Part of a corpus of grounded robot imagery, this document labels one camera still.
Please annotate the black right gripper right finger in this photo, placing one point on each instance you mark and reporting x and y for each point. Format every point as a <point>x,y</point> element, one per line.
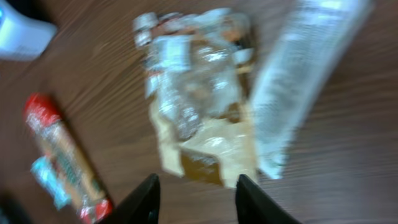
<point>254,206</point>

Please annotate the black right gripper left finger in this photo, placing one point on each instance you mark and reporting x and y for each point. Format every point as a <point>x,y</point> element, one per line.
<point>141,206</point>

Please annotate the orange spaghetti packet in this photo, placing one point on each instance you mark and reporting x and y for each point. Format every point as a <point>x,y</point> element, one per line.
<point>89,197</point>

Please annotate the teal snack packet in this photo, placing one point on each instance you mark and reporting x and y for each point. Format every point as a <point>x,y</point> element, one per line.
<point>46,176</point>

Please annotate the brown white nut pouch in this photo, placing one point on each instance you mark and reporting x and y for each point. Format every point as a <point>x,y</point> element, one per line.
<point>195,65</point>

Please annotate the white cream tube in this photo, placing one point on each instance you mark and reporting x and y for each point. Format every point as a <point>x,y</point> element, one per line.
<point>312,42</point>

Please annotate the white barcode scanner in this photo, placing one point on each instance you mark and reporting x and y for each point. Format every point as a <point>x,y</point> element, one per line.
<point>26,29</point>

